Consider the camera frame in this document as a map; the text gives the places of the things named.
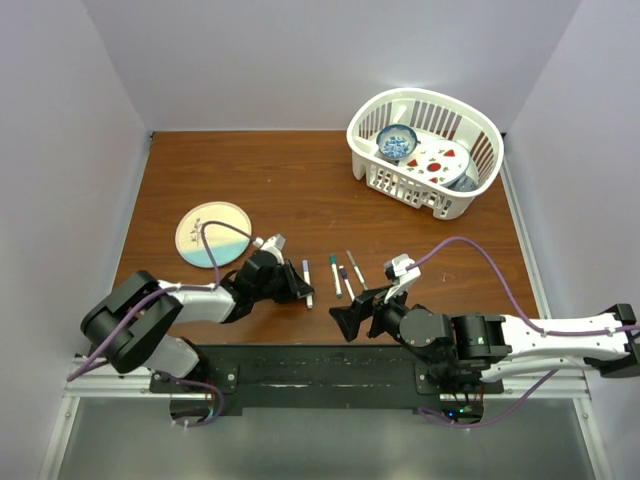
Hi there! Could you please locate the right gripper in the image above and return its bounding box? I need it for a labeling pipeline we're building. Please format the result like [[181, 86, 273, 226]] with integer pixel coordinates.
[[328, 279, 407, 342]]

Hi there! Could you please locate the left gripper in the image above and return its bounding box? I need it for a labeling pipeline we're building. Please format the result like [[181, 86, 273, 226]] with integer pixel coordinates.
[[252, 257, 313, 303]]

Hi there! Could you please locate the teal white marker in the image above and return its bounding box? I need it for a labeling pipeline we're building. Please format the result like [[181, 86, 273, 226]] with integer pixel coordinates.
[[331, 263, 343, 298]]

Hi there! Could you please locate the green pen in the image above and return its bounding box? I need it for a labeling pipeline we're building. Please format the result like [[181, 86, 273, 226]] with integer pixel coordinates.
[[346, 250, 368, 290]]

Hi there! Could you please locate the blue marker cap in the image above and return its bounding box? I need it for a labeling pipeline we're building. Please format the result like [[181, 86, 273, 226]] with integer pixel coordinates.
[[338, 265, 348, 282]]

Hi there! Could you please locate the blue white marker pen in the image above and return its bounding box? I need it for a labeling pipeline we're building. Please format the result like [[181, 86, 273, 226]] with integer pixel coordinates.
[[344, 279, 356, 301]]

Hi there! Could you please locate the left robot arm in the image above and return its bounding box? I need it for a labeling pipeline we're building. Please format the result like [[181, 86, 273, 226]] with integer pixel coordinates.
[[70, 250, 314, 392]]

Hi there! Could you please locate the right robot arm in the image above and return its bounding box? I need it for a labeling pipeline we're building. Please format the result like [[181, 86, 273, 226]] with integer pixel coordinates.
[[329, 288, 639, 393]]

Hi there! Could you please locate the round cream blue plate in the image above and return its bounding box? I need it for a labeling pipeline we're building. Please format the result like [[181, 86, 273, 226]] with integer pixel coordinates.
[[174, 201, 252, 268]]

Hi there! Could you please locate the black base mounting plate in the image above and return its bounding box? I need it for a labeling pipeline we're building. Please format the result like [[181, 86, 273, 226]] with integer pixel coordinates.
[[149, 343, 504, 426]]

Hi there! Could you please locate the grey dish in basket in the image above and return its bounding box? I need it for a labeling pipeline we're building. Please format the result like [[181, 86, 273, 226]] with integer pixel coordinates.
[[447, 171, 478, 192]]

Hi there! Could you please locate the watermelon pattern plate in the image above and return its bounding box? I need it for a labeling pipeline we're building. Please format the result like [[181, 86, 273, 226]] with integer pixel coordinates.
[[399, 139, 471, 187]]

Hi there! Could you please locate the blue patterned bowl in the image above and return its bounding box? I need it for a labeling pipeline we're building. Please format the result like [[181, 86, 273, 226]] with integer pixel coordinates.
[[376, 124, 419, 161]]

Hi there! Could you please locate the white plastic dish basket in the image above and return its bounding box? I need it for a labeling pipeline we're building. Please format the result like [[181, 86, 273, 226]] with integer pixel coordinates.
[[346, 88, 505, 220]]

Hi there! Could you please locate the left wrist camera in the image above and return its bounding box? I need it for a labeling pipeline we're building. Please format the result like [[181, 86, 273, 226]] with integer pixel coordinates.
[[252, 234, 286, 264]]

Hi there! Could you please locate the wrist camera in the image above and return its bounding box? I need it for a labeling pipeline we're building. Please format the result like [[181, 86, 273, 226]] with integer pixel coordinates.
[[384, 254, 421, 303], [252, 234, 286, 264]]

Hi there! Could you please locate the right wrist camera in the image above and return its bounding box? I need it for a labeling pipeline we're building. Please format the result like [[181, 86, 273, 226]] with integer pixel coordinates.
[[384, 254, 421, 303]]

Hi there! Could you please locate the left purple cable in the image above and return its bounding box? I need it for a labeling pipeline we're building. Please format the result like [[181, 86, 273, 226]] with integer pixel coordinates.
[[66, 220, 266, 427]]

